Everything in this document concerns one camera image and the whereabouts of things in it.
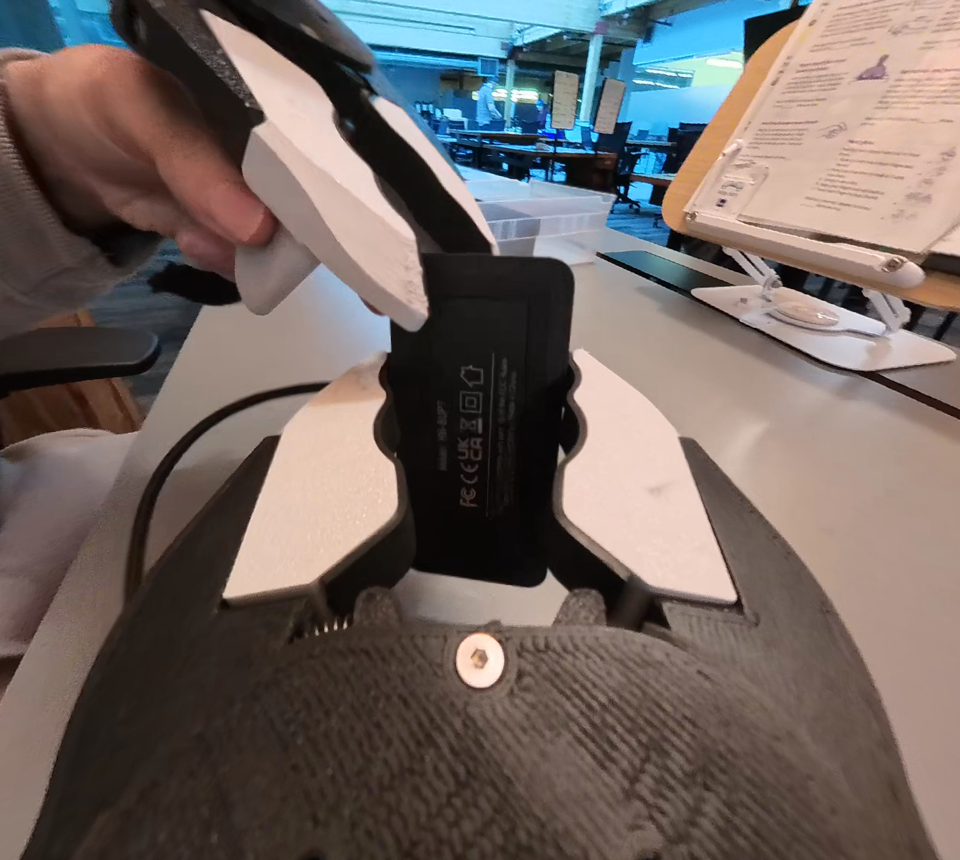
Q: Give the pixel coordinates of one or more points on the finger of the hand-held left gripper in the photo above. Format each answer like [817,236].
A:
[322,192]
[427,169]

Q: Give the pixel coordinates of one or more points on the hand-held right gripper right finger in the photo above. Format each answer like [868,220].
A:
[645,492]

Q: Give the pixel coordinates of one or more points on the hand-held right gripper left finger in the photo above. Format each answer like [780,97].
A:
[315,492]

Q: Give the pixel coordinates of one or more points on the black power adapter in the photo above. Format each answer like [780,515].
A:
[480,440]

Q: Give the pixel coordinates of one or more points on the person's left forearm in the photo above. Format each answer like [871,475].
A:
[30,260]

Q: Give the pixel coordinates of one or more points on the person's left hand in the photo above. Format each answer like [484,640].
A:
[127,139]

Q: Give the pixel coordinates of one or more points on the clear plastic bin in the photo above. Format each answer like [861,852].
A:
[525,190]
[555,233]

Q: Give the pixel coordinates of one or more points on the row of background desks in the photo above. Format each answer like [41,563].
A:
[525,147]

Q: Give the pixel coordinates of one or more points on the standing whiteboard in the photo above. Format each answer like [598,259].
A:
[565,98]
[610,106]

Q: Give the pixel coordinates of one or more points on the black office chair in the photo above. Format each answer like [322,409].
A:
[626,162]

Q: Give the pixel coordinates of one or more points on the black chair armrest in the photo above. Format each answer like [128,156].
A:
[75,353]

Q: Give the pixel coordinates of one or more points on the white document stand with sheet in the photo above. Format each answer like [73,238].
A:
[720,162]

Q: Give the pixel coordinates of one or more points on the black monitor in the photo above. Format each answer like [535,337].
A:
[761,42]

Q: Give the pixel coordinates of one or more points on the printed instruction sheet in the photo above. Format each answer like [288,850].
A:
[847,87]

